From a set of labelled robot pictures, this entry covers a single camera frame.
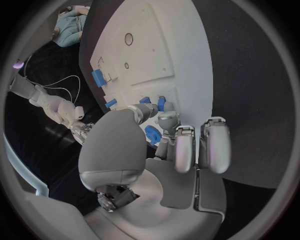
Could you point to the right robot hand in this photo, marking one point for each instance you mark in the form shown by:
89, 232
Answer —
82, 131

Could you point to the blue block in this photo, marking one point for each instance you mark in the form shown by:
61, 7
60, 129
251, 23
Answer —
98, 77

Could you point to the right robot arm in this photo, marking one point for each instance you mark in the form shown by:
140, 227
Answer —
46, 101

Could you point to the white task board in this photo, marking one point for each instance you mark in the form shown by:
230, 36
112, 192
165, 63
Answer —
150, 56

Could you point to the person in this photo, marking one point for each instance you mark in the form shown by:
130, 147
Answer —
69, 26

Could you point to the blue plug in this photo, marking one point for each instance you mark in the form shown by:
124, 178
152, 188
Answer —
145, 100

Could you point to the blue peg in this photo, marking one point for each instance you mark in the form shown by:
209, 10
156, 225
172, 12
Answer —
110, 103

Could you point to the blue gear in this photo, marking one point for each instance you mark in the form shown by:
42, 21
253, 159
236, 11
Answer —
152, 134

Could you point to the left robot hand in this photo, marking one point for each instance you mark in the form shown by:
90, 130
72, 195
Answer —
112, 142

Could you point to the blue cylinder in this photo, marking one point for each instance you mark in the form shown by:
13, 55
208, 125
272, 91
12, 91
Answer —
161, 104

